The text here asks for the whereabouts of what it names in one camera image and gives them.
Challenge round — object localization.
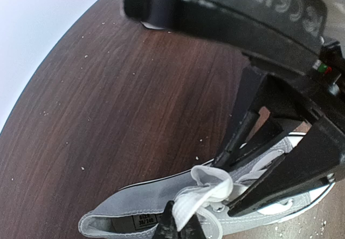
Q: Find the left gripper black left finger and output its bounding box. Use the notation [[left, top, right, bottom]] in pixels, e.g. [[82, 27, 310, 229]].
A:
[[152, 201, 178, 239]]

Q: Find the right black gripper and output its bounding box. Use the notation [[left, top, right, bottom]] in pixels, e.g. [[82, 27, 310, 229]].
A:
[[122, 0, 345, 99]]

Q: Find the grey sneaker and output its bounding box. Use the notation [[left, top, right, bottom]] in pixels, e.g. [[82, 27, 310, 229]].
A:
[[78, 132, 332, 238]]

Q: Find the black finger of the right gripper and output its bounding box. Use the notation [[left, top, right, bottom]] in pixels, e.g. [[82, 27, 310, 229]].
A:
[[214, 67, 285, 169], [227, 98, 344, 217]]

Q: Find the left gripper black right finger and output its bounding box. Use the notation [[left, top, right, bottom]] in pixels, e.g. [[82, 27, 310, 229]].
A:
[[178, 214, 206, 239]]

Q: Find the white fluted ceramic bowl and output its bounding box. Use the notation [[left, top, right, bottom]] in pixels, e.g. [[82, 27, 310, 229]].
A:
[[141, 22, 164, 30]]

